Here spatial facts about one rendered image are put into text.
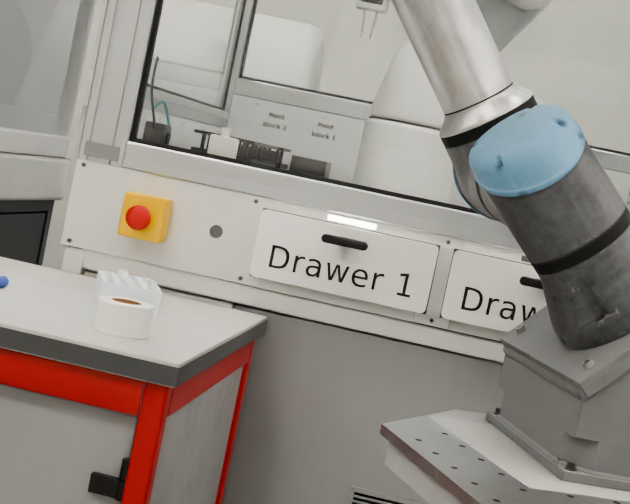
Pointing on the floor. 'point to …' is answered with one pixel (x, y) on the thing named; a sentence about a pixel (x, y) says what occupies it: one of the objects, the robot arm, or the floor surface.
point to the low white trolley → (104, 394)
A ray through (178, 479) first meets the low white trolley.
